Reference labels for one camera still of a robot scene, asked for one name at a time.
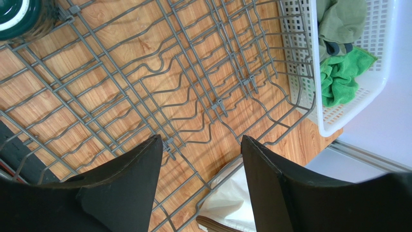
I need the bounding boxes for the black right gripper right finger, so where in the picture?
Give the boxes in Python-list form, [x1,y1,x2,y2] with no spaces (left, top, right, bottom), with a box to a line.
[241,135,412,232]

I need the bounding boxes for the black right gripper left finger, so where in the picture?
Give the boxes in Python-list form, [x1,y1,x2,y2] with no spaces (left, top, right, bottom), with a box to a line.
[0,135,163,232]

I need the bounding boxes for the dark green mug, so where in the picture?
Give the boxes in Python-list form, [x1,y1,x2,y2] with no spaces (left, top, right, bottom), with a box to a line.
[0,0,58,44]

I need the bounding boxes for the cream brown cap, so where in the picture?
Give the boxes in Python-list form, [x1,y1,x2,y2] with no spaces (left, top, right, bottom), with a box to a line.
[195,158,256,232]

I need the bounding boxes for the bright green cloth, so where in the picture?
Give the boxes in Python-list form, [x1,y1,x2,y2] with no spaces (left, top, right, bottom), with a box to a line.
[320,47,378,108]

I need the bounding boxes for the white plastic basket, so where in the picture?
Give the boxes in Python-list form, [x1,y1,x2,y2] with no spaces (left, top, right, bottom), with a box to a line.
[278,0,397,137]

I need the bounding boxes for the olive green cloth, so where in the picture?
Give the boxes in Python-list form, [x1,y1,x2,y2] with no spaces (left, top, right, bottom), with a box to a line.
[316,0,367,62]

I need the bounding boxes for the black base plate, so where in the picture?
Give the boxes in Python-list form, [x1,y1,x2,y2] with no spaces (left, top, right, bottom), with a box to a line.
[0,122,59,185]

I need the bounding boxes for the aluminium frame post right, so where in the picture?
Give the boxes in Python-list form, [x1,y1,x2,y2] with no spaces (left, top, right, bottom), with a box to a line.
[328,139,412,173]

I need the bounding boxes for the grey wire dish rack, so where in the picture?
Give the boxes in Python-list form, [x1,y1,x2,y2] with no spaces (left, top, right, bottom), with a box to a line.
[0,0,317,232]

